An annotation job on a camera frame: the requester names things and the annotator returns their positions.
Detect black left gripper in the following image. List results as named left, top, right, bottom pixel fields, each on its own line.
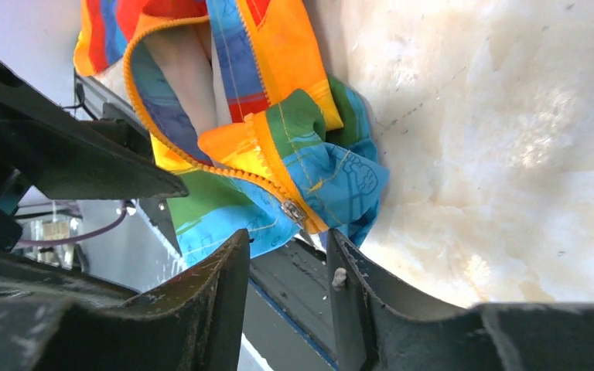
left=0, top=61, right=189, bottom=251

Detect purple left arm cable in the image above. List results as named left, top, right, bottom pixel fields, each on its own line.
left=12, top=199, right=130, bottom=250

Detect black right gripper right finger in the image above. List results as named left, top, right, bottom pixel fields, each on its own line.
left=326, top=230, right=594, bottom=370

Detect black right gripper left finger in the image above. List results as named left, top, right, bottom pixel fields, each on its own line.
left=0, top=230, right=250, bottom=370

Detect rainbow striped zip jacket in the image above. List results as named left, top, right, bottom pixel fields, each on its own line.
left=73, top=1, right=389, bottom=266

